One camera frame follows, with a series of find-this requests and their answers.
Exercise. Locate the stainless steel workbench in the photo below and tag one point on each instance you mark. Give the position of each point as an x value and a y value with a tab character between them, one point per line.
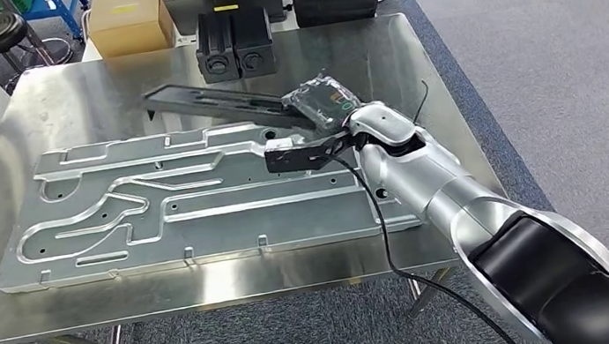
94	92

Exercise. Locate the blue cart frame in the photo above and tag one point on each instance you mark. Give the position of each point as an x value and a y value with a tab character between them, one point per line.
60	8

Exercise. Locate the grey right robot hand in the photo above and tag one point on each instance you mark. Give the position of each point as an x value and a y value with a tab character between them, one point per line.
325	103

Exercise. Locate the brown cardboard box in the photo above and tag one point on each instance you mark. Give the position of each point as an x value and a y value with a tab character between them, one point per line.
129	28

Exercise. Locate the black plastic plate with cutouts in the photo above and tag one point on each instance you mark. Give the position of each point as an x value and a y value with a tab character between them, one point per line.
201	104

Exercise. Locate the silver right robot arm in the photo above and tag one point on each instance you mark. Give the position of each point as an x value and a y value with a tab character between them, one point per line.
429	178

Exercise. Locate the aluminium fixture plate with grooves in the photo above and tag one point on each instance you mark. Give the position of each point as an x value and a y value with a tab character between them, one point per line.
229	227

